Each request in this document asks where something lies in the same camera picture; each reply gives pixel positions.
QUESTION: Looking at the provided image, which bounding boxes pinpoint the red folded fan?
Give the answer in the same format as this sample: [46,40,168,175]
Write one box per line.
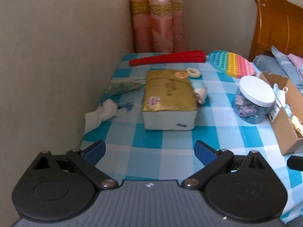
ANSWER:
[129,50,206,67]

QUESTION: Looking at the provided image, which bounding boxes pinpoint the brown cardboard box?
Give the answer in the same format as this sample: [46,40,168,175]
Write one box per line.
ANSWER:
[260,72,302,155]

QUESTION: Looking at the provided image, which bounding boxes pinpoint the clear jar white lid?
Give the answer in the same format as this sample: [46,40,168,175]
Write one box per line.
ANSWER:
[233,75,276,124]

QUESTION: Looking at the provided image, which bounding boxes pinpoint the rainbow pop-it toy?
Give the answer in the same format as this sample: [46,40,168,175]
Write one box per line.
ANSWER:
[208,50,255,79]

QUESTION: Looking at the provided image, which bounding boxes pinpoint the cream ring toy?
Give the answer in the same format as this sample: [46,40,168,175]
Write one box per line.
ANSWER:
[186,68,201,79]

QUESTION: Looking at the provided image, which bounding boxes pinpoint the gold tissue pack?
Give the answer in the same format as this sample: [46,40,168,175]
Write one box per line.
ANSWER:
[142,69,197,131]

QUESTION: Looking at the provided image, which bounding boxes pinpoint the pink gold curtain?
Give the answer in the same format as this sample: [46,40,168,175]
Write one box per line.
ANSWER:
[130,0,186,53]

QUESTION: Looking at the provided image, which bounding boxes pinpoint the crumpled green blue bag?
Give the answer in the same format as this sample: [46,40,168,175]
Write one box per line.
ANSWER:
[105,77,146,96]

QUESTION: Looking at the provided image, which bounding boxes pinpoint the blue patterned pillow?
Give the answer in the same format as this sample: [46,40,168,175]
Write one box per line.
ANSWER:
[271,46,302,89]

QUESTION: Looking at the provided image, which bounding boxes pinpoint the blue white checkered tablecloth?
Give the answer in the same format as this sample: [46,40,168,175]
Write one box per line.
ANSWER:
[81,53,302,222]

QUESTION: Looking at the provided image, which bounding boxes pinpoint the wooden headboard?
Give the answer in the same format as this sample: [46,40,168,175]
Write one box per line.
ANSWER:
[249,0,302,61]

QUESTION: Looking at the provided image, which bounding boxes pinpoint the small blue plush doll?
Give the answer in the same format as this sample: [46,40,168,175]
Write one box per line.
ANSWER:
[191,80,207,105]

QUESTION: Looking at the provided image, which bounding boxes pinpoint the light blue face mask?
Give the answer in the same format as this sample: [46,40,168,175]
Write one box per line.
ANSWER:
[273,83,292,117]

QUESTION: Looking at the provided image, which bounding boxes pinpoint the white knotted cloth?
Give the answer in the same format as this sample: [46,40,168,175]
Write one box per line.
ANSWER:
[83,99,127,135]

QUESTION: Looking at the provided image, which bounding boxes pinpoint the cream knotted rope toy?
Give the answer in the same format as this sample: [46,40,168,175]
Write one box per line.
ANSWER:
[291,115,303,136]

